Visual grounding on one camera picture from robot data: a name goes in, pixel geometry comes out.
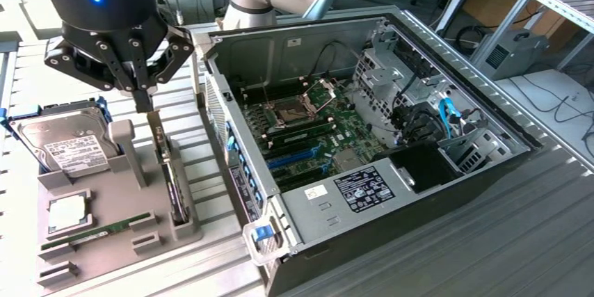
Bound green RAM stick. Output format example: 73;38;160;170
40;210;154;251

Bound blue disk caddy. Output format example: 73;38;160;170
0;97;110;172

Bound silver chipset heatsink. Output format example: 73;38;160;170
333;149;365;170

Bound black labelled RAM stick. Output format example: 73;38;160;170
266;128;336;148

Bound long black expansion slot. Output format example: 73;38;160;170
264;138;327;159

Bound silver CPU chip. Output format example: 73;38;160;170
46;195;92;234

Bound black cable coil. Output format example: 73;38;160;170
455;24;495;51

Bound black looped wire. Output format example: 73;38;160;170
312;42;359;76

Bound blue flat wire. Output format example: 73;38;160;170
437;97;464;141

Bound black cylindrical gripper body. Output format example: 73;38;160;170
30;0;170;82

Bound grey vented box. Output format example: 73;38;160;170
481;28;551;81

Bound black wire bundle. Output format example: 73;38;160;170
391;102;441;145

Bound silver disk bay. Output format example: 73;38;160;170
437;129;511;175

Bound metal socket cover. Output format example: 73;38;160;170
300;79;339;115

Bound open grey PC case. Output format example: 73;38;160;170
185;5;544;297

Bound graphics card with black fan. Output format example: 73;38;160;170
145;111;192;225

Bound blue expansion slot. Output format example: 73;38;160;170
266;147;321;169

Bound CPU socket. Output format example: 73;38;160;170
270;100;316;129

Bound blue card retainer strip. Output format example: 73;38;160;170
224;121;269;209

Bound grey power supply with label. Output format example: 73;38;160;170
276;157;416;246

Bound grey parts rack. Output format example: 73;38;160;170
34;118;205;294

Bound silver hard disk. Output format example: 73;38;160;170
8;107;112;178

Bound green motherboard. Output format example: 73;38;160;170
238;79;400;193

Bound thin metal locking lever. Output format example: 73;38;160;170
260;76;274;109

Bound short black expansion slot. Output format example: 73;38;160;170
272;166;324;183

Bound aluminium frame rack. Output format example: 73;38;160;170
467;0;594;72

